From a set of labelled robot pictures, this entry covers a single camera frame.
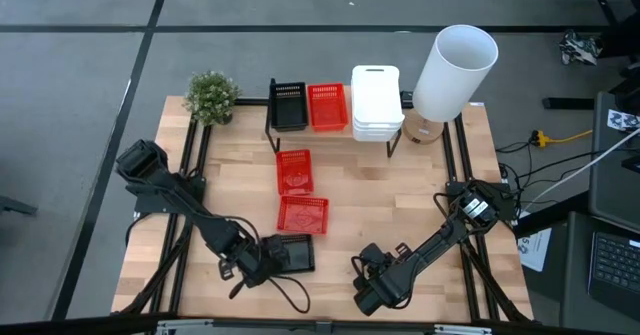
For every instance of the small green potted plant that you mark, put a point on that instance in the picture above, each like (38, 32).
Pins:
(212, 97)

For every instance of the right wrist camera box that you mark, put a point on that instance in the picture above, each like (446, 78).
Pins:
(375, 257)

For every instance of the red slotted plastic basket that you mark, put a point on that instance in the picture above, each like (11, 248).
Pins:
(327, 112)
(295, 175)
(302, 215)

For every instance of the black floor stand foot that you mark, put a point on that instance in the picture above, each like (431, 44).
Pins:
(15, 205)

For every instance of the white shade wooden table lamp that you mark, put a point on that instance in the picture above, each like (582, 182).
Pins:
(450, 75)

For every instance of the printed marker sheet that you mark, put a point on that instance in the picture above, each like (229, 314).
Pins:
(622, 120)

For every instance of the dark laptop computer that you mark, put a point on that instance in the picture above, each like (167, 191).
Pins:
(617, 265)

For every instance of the black aluminium table frame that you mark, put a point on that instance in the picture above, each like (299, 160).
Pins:
(447, 147)

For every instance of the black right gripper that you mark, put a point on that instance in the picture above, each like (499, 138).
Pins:
(395, 282)

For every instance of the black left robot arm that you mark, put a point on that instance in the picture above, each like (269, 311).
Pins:
(175, 195)

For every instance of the black slotted plastic basket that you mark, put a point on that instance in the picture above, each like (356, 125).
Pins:
(300, 255)
(289, 115)

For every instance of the dark grey desk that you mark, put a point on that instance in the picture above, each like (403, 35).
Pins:
(615, 185)

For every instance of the white printed paper sheet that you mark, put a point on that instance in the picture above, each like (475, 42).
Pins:
(537, 247)

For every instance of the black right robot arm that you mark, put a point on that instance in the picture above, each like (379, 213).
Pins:
(435, 240)

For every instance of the wooden shelf black metal legs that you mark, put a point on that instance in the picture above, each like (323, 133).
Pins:
(330, 134)

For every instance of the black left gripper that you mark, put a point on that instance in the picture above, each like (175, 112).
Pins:
(255, 267)

